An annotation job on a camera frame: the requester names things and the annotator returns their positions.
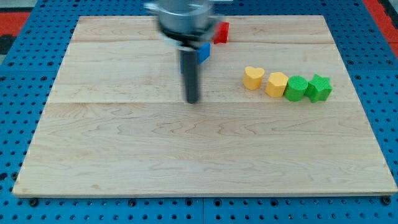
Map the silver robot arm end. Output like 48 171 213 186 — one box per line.
144 0 221 51

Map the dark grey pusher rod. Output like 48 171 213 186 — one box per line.
180 49 199 104

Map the blue block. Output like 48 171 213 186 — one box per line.
197 42 211 64

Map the yellow heart block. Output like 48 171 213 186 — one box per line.
243 66 265 90

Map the red block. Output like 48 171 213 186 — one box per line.
213 22 229 44

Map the light wooden board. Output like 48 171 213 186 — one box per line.
12 16 397 198

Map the yellow pentagon block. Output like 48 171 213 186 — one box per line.
265 72 289 98

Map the green cylinder block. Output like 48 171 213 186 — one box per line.
284 75 308 101

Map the green star block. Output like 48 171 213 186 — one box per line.
305 74 333 103

